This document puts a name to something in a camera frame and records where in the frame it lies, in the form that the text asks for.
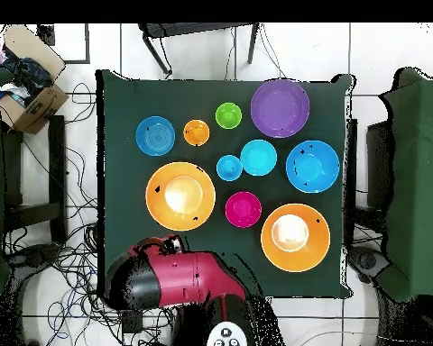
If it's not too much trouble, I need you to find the small magenta bowl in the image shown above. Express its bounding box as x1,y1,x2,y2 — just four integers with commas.
225,191,263,229

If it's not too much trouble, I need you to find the blue cup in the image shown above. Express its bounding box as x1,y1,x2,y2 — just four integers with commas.
216,154,244,182

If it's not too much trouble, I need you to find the large orange bowl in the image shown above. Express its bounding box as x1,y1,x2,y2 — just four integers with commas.
144,161,217,232
260,203,332,273

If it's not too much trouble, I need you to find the small cyan bowl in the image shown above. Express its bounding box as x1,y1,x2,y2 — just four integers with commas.
239,139,278,178

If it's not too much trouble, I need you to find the orange cup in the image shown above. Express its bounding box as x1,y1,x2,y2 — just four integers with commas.
182,119,211,148

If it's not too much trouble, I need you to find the green cup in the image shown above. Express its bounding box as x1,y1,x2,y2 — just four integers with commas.
215,102,244,130

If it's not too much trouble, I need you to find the blue ribbed-bottom bowl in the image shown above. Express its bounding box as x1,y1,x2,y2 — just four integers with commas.
134,115,177,157

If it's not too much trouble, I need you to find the large blue bowl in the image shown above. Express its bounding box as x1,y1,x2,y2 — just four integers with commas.
285,140,341,195

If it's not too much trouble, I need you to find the large purple bowl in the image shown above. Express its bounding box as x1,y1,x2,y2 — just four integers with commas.
250,78,311,139

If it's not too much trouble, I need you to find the dark green tablecloth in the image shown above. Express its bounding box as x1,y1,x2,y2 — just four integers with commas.
95,68,356,300

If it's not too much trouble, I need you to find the black equipment case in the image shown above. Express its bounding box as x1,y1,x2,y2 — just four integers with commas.
365,120,396,212

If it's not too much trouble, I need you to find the cardboard box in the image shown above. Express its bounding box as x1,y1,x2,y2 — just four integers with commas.
0,23,70,135

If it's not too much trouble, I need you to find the dark blue cloth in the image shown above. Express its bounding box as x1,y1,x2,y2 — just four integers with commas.
1,50,53,98

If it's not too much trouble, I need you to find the tangle of black cables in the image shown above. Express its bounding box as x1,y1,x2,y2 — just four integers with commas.
6,81,174,346

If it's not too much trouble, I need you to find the black bench frame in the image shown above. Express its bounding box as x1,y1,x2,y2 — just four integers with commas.
1,114,69,244

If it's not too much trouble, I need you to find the black metal chair frame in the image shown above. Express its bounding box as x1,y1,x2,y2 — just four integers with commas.
137,22,260,76

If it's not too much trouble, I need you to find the black pedestal foot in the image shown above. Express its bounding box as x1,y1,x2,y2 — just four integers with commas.
5,242,62,269
347,245,392,284

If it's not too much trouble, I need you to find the black square floor frame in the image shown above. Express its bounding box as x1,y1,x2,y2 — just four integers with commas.
36,23,91,65

